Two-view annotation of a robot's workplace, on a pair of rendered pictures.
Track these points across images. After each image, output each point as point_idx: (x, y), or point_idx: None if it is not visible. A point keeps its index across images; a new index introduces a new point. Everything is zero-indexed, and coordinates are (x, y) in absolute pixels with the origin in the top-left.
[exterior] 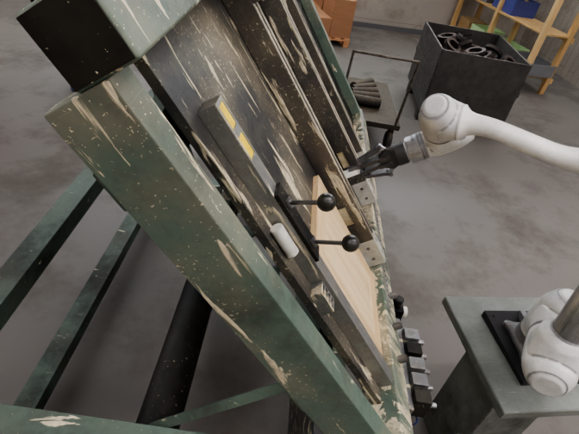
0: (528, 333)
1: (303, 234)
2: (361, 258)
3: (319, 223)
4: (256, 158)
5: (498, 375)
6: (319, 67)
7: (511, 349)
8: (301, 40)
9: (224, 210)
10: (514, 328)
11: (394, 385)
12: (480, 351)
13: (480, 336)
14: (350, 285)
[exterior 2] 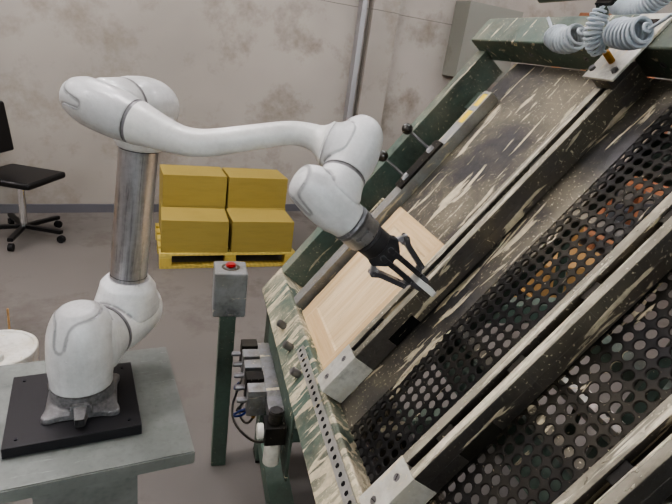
0: (139, 329)
1: (411, 166)
2: (354, 338)
3: (412, 224)
4: (458, 124)
5: (154, 371)
6: None
7: (125, 387)
8: (670, 221)
9: (436, 101)
10: (110, 398)
11: (292, 296)
12: (167, 389)
13: (158, 406)
14: (360, 273)
